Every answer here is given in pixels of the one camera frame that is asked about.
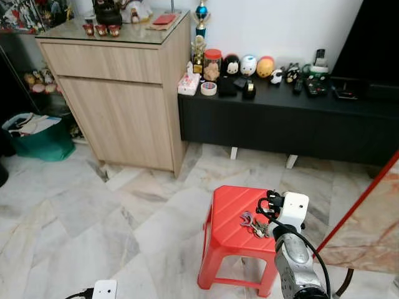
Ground bunch of keys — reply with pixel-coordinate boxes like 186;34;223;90
240;212;272;239

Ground flat black tray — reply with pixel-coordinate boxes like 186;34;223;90
334;87;359;102

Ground marble table with red edge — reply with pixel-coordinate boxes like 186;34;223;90
315;149;399;298

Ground black low tv console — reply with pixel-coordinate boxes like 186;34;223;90
178;75;399;168

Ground black television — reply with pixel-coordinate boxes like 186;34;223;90
330;0;399;85

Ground black white figurine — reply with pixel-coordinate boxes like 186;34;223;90
286;62;301;83

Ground small panda figure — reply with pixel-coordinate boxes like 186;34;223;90
270;69;285;85

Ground orange yellow head figure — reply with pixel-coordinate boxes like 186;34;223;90
256;56;276;78

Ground white blue head figure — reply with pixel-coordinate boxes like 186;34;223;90
241;55;257;77

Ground red plastic stool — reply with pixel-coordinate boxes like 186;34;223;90
198;185;294;298

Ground black wallet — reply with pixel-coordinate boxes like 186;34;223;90
217;76;238;97

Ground black mouse head figure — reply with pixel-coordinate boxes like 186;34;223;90
223;54;241;77

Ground white tape roll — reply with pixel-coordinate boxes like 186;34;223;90
201;81;218;97

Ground clear jar with red lid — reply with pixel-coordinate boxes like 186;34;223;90
203;49;223;83

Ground white tissue box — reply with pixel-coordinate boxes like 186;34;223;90
178;62;201;96

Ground gold trophy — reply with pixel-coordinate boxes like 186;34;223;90
191;36;208;74

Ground blue ball trophy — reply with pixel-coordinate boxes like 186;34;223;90
195;0;209;38

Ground red flat packet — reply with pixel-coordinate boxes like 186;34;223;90
150;12;178;29

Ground light wooden cabinet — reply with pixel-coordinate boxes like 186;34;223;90
36;11;192;178

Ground black teapot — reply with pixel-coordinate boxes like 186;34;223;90
92;0;124;27

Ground green tote bag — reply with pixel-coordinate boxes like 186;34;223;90
2;112;77;163

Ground glass display cabinet with figurines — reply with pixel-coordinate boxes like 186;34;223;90
0;0;72;138

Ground black cordless phone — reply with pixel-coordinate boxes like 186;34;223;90
312;49;329;78

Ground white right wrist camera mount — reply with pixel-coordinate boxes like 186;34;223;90
277;192;310;232

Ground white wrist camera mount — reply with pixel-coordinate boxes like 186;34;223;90
92;280;118;299
277;192;310;232

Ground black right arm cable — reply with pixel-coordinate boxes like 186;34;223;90
257;190;331;297

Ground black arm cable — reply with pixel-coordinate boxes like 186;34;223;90
257;190;331;297
65;288;94;299

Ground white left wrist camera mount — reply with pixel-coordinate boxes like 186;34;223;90
92;280;118;299

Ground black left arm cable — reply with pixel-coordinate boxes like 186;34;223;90
65;288;94;299

